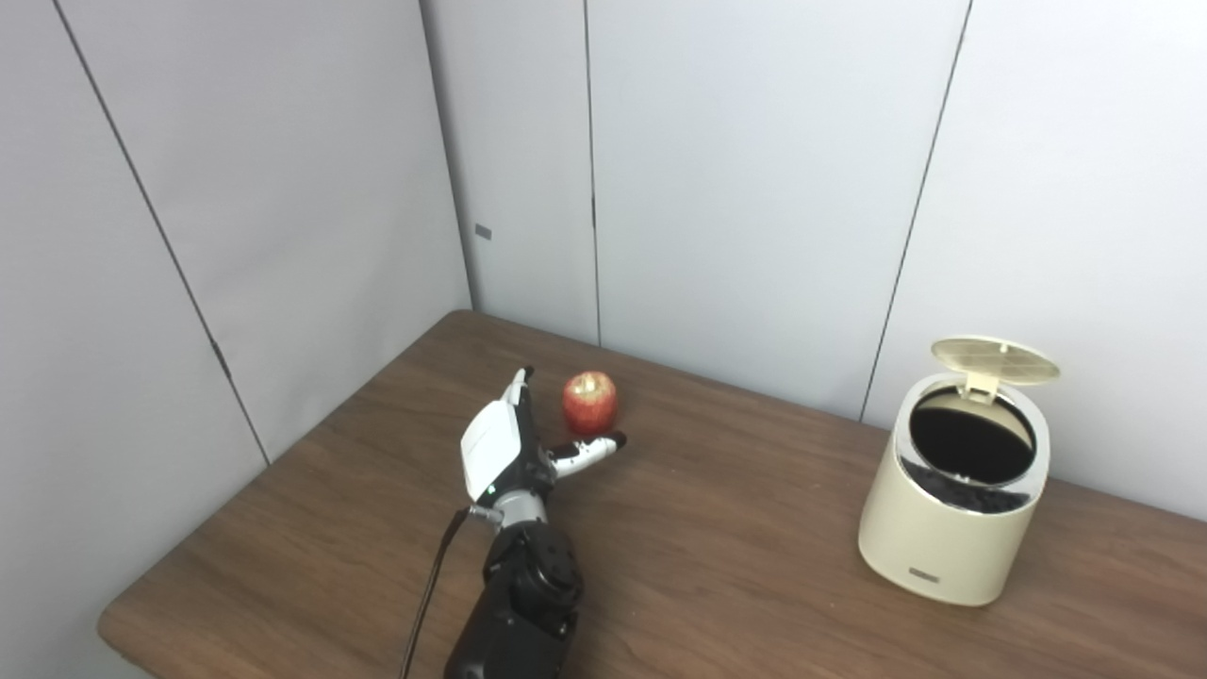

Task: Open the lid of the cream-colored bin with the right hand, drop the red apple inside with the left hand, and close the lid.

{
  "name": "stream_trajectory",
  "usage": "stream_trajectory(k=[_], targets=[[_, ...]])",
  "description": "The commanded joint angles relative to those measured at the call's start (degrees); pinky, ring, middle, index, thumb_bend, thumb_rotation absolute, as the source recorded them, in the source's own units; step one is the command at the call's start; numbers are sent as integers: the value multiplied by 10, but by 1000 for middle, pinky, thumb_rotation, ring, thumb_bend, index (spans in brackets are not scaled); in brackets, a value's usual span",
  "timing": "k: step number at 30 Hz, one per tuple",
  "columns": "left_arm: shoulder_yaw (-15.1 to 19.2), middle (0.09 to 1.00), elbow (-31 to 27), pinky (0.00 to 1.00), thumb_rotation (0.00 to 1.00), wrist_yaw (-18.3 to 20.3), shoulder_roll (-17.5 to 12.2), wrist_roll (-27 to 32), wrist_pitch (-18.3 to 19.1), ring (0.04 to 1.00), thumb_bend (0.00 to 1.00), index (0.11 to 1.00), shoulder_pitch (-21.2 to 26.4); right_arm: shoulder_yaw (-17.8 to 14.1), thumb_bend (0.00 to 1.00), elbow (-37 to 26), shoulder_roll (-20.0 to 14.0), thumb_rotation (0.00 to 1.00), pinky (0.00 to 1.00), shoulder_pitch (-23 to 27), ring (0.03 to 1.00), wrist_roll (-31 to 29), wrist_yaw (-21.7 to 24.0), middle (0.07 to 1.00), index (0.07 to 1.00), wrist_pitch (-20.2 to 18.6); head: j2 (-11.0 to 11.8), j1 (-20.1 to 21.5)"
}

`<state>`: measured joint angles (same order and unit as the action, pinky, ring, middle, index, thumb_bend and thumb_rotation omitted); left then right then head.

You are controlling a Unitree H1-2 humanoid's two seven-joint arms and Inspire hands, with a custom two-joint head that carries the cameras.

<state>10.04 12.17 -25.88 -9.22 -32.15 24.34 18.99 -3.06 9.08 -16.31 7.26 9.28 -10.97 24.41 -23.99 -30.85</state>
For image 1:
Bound cream-colored bin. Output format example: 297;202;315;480
857;371;1050;607

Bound black bin liner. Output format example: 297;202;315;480
901;457;1038;515

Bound round cream bin lid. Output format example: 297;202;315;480
931;337;1061;405

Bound red apple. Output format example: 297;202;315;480
562;371;620;437

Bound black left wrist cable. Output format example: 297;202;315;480
400;506;501;679

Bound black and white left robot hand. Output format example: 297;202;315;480
459;367;628;505

